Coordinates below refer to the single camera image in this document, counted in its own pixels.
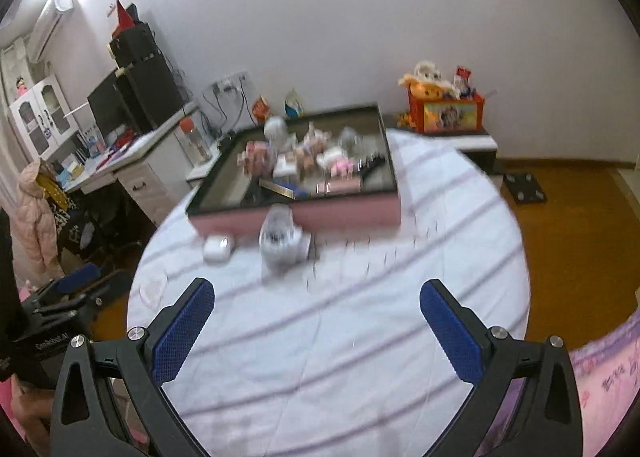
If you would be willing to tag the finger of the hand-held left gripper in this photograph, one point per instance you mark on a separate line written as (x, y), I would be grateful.
(75, 279)
(107, 289)

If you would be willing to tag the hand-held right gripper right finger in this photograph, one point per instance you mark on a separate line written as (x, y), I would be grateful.
(450, 332)

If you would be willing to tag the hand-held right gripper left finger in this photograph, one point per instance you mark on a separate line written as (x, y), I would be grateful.
(185, 332)

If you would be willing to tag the white plastic item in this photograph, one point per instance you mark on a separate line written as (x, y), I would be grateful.
(280, 242)

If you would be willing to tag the pink box with dark rim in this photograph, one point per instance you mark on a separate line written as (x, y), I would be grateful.
(295, 217)

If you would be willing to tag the white wall charger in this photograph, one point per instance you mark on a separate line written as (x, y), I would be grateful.
(286, 166)

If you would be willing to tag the white pink block figure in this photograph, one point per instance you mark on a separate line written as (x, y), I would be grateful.
(337, 163)

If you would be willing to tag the pink padded jacket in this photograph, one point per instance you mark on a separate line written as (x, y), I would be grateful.
(35, 227)

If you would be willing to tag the yellow patterned cloth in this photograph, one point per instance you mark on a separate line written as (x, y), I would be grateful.
(52, 192)

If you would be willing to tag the white earbud case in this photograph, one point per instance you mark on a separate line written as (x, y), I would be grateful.
(218, 248)

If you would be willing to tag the white drawer desk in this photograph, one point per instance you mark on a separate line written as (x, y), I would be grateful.
(145, 172)

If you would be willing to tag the pink printed bedding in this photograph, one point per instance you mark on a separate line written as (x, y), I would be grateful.
(600, 387)

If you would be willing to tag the black bathroom scale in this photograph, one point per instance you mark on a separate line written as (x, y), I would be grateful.
(524, 188)

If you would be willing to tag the white glass door cabinet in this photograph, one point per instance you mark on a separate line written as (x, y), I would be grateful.
(42, 117)

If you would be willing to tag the gold flat bar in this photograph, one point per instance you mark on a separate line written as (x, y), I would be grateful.
(277, 188)

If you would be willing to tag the clear bottle orange lid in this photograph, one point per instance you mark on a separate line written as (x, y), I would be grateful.
(195, 139)

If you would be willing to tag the black monitor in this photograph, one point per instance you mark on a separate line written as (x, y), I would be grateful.
(112, 104)

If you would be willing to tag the rose rectangular case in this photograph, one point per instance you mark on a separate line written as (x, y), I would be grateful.
(340, 185)

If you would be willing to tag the pink brown block figure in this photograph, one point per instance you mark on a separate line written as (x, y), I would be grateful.
(255, 157)

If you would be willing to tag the small pink doll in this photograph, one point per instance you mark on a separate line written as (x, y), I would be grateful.
(21, 86)

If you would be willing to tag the small orange toy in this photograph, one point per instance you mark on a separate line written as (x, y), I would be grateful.
(405, 121)

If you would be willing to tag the clear plastic item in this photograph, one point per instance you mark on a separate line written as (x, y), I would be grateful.
(351, 138)

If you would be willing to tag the red toy crate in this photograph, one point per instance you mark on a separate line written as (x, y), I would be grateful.
(450, 112)

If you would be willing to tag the white round figure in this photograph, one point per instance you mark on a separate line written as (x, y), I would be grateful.
(276, 129)

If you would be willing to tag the beige block figure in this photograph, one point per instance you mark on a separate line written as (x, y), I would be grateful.
(311, 147)

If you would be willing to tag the orange snack bag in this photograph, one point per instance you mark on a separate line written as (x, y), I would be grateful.
(261, 109)

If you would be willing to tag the blue white bag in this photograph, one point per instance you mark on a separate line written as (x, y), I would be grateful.
(294, 104)

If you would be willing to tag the red snack packet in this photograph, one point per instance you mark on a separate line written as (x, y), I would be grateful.
(463, 79)

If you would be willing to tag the yellow white plush toys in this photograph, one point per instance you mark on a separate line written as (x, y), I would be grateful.
(425, 77)

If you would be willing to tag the white air conditioner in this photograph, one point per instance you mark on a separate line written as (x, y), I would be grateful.
(47, 24)

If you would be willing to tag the red triangular flag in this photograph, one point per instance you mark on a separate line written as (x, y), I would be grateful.
(122, 19)

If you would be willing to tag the white wall socket strip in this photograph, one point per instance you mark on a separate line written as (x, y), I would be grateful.
(231, 82)

